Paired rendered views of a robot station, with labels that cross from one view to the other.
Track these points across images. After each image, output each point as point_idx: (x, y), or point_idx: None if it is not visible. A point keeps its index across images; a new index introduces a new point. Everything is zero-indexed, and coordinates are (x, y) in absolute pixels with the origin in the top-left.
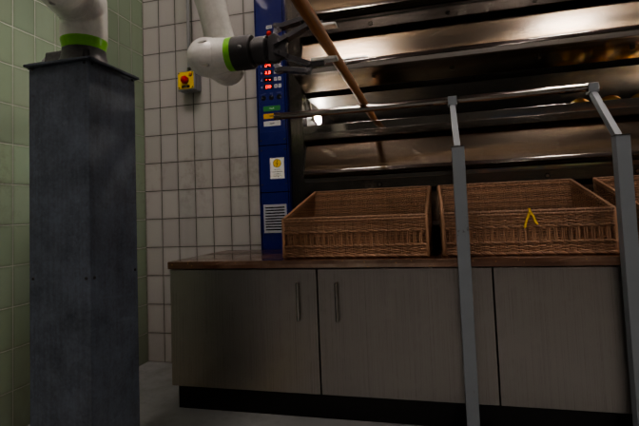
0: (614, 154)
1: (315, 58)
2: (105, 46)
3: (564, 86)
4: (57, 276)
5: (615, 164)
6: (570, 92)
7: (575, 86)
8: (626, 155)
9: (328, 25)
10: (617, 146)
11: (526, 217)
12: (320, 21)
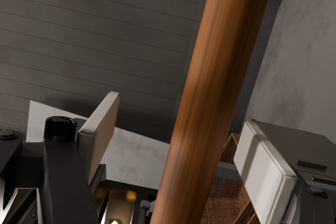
0: (229, 173)
1: (280, 161)
2: None
3: (139, 221)
4: None
5: (237, 174)
6: (145, 220)
7: (141, 214)
8: (231, 165)
9: (115, 104)
10: (224, 167)
11: None
12: (77, 120)
